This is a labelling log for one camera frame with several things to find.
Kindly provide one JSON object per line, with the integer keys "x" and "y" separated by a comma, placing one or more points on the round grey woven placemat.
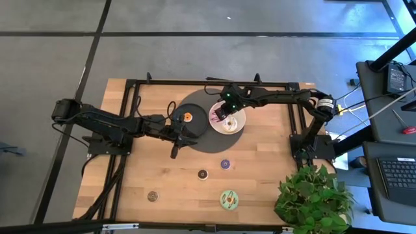
{"x": 214, "y": 143}

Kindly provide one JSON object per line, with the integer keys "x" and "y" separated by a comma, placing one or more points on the small brown sprinkled donut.
{"x": 149, "y": 197}

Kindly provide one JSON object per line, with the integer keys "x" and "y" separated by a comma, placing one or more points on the grey side desk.
{"x": 373, "y": 195}
{"x": 373, "y": 97}

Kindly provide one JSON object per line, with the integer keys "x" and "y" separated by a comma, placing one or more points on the white round bowl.
{"x": 242, "y": 117}

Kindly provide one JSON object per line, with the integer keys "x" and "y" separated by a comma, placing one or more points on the black power adapter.
{"x": 396, "y": 79}

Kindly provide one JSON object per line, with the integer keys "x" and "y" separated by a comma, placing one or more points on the black keyboard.
{"x": 398, "y": 178}

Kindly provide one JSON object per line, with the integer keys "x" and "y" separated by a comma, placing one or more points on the green leafy plant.
{"x": 312, "y": 201}

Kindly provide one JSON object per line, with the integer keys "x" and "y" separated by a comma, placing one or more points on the large white blue-drizzled donut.
{"x": 234, "y": 126}

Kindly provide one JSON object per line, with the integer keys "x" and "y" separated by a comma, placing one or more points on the black aluminium table frame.
{"x": 195, "y": 82}

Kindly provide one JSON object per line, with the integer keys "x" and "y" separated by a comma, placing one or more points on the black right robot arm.
{"x": 282, "y": 96}

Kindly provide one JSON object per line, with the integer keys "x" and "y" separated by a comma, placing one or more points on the black crossbar with silver bracket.
{"x": 65, "y": 227}

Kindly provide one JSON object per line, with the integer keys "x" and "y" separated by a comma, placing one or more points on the small blue donut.
{"x": 223, "y": 165}

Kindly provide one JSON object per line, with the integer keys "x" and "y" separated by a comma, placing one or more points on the large pink chocolate-drizzled donut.
{"x": 213, "y": 117}

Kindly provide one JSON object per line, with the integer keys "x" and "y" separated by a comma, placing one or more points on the black diagonal post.
{"x": 393, "y": 50}

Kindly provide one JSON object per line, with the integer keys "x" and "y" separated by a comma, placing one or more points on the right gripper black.
{"x": 235, "y": 97}

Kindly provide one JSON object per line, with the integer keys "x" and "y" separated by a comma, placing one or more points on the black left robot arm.
{"x": 104, "y": 120}

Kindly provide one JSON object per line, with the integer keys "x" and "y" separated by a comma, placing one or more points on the black round plate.
{"x": 198, "y": 112}

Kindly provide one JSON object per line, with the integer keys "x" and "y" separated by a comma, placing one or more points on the small orange donut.
{"x": 186, "y": 119}

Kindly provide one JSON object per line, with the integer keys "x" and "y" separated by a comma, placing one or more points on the large green donut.
{"x": 224, "y": 201}

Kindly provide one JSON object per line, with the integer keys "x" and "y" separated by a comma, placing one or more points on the small chocolate donut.
{"x": 200, "y": 175}

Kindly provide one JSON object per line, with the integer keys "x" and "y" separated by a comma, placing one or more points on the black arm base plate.
{"x": 321, "y": 146}
{"x": 110, "y": 150}

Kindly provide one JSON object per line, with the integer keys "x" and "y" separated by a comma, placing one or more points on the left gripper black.
{"x": 175, "y": 131}

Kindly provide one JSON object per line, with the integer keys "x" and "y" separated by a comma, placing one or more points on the grey-blue chair leg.
{"x": 11, "y": 149}

